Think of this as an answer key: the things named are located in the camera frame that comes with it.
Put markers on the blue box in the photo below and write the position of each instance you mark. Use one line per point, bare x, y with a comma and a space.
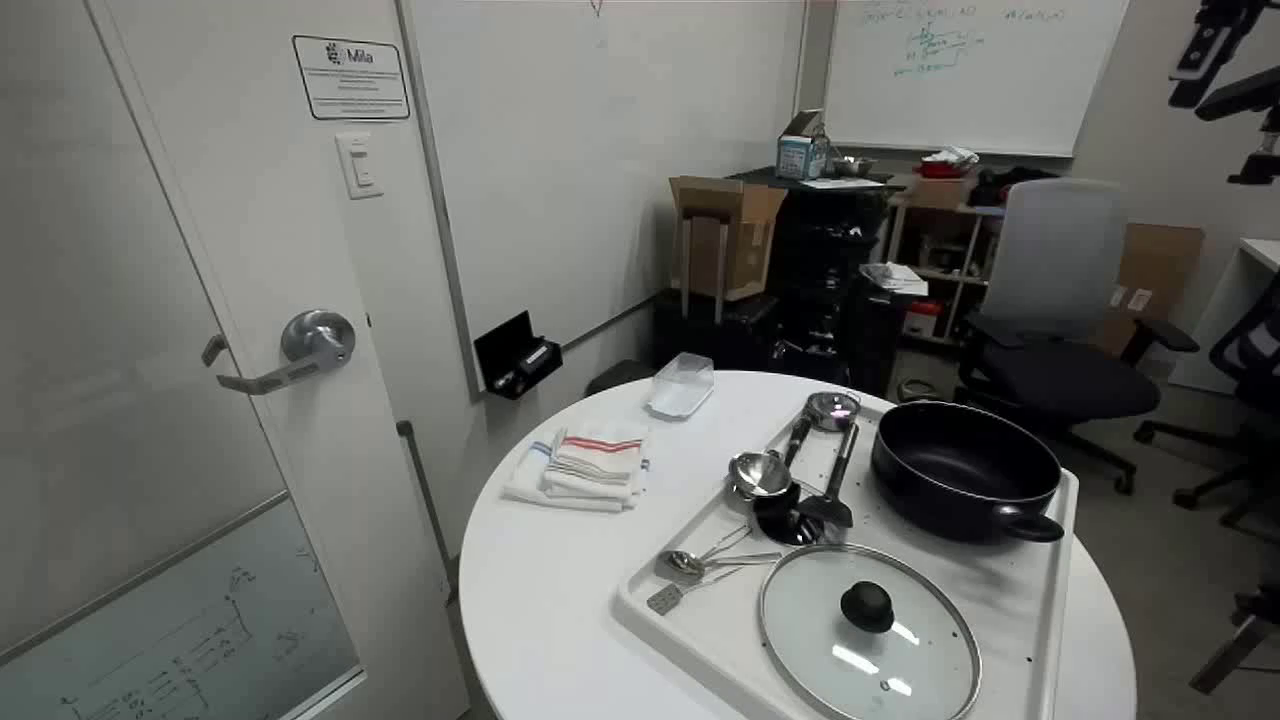
802, 153

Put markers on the steel ladle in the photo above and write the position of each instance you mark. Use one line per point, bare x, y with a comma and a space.
753, 472

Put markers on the plain white folded cloth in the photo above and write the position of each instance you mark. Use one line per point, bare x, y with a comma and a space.
546, 486

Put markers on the flat cardboard sheet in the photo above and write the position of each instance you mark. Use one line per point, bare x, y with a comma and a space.
1160, 265

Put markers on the white printed wall sign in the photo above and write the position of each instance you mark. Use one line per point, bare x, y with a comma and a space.
355, 77

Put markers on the white plastic tray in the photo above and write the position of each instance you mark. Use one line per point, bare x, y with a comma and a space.
721, 625

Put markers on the black marker holder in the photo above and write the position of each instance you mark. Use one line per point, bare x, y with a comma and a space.
519, 352

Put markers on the whiteboard with green writing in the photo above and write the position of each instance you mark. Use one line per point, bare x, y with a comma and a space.
983, 82

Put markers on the grey office chair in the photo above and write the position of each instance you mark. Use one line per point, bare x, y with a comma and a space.
1061, 265

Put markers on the white door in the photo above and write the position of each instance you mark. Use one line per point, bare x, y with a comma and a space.
160, 443

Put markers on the red item on shelf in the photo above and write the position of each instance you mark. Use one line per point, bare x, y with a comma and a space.
949, 160

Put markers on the white light switch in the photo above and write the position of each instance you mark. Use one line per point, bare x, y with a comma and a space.
359, 165

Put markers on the black office chair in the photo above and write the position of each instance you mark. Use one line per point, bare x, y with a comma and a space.
1253, 352

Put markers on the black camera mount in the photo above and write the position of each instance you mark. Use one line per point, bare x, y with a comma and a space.
1253, 95

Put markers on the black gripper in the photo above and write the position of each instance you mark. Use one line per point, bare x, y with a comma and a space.
1219, 34

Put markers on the glass lid with black knob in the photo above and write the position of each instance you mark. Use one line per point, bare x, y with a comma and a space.
864, 641

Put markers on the black cooking pot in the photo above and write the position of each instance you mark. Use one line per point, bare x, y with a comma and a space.
964, 464

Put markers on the large wall whiteboard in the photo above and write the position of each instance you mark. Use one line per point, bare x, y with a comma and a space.
603, 160

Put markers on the black cabinet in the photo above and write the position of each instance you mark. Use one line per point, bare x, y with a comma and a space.
827, 281

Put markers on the small steel tag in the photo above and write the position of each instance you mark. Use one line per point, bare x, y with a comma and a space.
664, 602

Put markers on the steel spoon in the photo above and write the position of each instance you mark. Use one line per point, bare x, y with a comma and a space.
681, 562

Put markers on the wooden shelf unit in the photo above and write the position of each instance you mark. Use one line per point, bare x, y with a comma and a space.
943, 244

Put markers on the open cardboard box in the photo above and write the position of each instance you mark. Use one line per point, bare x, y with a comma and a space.
727, 241

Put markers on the black plastic spoon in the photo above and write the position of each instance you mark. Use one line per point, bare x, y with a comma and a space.
787, 520

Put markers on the white cloth with red stripe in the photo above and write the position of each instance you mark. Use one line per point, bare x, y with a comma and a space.
597, 455

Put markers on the black chair base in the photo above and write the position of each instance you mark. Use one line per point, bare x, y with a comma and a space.
1232, 645

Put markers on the white paper stack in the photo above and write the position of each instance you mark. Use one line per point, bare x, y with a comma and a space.
898, 279

